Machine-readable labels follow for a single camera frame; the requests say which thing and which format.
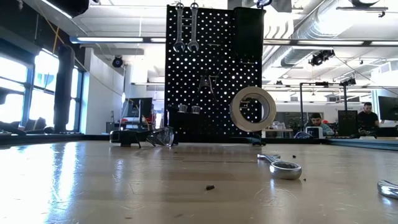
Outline black socket holder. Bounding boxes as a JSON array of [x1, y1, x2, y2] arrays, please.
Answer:
[[167, 107, 206, 142]]

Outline small black perforated panel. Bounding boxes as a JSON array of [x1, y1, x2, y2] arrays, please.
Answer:
[[337, 110, 358, 138]]

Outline chrome combination wrench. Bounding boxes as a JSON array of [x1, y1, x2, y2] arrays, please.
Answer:
[[187, 2, 200, 53], [173, 2, 187, 53], [257, 153, 303, 180], [376, 179, 398, 200]]

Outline clear black safety glasses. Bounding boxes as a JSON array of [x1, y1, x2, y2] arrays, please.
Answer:
[[136, 126, 175, 147]]

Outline black tubular stand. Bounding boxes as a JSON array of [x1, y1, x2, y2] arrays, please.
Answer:
[[299, 81, 349, 131]]

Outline black ceiling spotlight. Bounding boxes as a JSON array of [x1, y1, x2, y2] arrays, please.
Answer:
[[308, 49, 336, 67]]

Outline black grey tape measure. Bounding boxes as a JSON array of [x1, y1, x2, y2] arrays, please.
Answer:
[[109, 129, 141, 147]]

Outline person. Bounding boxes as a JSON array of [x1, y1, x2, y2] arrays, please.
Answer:
[[356, 101, 381, 138], [304, 112, 336, 138]]

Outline white bucket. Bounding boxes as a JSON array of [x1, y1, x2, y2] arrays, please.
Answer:
[[306, 126, 324, 139]]

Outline black pegboard bin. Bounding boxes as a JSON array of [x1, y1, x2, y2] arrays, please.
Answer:
[[233, 6, 267, 60]]

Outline chrome loop pegboard hook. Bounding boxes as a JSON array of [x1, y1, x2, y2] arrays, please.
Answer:
[[195, 68, 221, 95]]

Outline white tape roll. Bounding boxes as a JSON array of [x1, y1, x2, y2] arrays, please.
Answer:
[[229, 86, 277, 133]]

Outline black computer monitor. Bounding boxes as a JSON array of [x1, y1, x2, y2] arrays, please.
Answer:
[[377, 95, 398, 122], [126, 97, 154, 118]]

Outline black metal pegboard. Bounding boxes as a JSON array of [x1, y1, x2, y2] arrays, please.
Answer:
[[164, 3, 265, 144]]

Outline blue T-handle hex key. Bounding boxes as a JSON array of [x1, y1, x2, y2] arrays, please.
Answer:
[[254, 0, 274, 9]]

